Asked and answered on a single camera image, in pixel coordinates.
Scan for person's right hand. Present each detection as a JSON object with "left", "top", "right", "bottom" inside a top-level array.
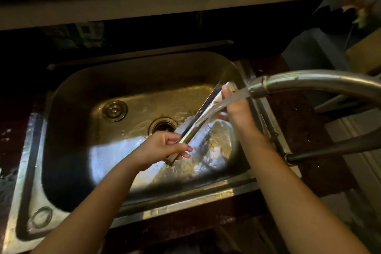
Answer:
[{"left": 222, "top": 84, "right": 264, "bottom": 142}]

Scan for person's left hand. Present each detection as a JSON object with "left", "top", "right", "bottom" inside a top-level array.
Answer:
[{"left": 132, "top": 131, "right": 194, "bottom": 172}]

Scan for metal kitchen tongs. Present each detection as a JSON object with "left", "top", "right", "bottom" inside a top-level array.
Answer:
[{"left": 165, "top": 81, "right": 238, "bottom": 167}]

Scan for person's right forearm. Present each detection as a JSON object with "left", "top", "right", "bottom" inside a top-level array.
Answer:
[{"left": 238, "top": 131, "right": 371, "bottom": 254}]

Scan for person's left forearm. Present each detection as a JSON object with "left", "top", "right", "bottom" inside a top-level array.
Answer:
[{"left": 30, "top": 156, "right": 145, "bottom": 254}]

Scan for round sink drain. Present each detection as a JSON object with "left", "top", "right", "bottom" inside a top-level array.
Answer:
[{"left": 148, "top": 117, "right": 178, "bottom": 137}]

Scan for round metal sink stopper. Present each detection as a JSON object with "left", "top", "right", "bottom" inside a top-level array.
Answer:
[{"left": 102, "top": 100, "right": 129, "bottom": 122}]

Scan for stainless steel sink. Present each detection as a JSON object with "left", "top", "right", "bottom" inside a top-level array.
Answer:
[{"left": 3, "top": 51, "right": 302, "bottom": 254}]

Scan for curved metal faucet spout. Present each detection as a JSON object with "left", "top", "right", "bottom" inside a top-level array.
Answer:
[{"left": 247, "top": 70, "right": 381, "bottom": 109}]

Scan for brown cardboard box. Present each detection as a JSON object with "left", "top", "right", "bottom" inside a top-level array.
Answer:
[{"left": 345, "top": 28, "right": 381, "bottom": 74}]

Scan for round metal hole cover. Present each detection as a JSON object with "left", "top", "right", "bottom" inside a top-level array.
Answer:
[{"left": 30, "top": 207, "right": 53, "bottom": 229}]

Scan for dark faucet lever handle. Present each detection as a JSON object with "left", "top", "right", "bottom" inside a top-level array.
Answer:
[{"left": 284, "top": 135, "right": 381, "bottom": 165}]

